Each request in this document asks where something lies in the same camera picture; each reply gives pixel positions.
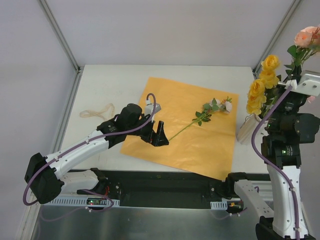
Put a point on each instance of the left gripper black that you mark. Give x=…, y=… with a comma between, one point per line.
x=149, y=135

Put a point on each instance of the orange wrapping paper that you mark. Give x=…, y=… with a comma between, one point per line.
x=205, y=149

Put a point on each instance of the cream ribbon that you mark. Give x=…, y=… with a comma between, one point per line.
x=106, y=113

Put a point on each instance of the small white rose stem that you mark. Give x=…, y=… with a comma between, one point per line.
x=208, y=110

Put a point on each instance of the yellow rose stem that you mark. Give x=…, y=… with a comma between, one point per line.
x=261, y=94

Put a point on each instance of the peach rose stem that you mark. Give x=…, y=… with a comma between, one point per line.
x=306, y=45

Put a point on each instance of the large pink rose stem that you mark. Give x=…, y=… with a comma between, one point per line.
x=310, y=99

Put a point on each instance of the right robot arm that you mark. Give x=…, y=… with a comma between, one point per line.
x=286, y=130

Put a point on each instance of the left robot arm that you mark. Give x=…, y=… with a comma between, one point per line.
x=49, y=176

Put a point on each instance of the white ribbed vase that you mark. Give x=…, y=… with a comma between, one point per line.
x=244, y=135

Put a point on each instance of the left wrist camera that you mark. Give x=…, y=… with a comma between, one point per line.
x=151, y=109

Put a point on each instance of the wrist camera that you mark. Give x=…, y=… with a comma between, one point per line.
x=151, y=109
x=308, y=84

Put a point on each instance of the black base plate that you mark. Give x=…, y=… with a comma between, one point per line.
x=179, y=190

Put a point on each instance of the right white cable duct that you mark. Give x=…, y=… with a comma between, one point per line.
x=219, y=205

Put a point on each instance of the white cable duct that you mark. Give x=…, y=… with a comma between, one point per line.
x=219, y=205
x=79, y=201

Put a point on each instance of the left white cable duct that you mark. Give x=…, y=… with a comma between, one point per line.
x=79, y=201

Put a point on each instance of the left aluminium frame post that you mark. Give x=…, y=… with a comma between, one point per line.
x=59, y=34

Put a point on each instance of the aluminium frame post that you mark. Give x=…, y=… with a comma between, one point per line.
x=59, y=34
x=294, y=6

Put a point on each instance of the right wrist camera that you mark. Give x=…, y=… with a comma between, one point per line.
x=308, y=84

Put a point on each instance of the right aluminium frame post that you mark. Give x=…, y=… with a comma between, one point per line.
x=294, y=6

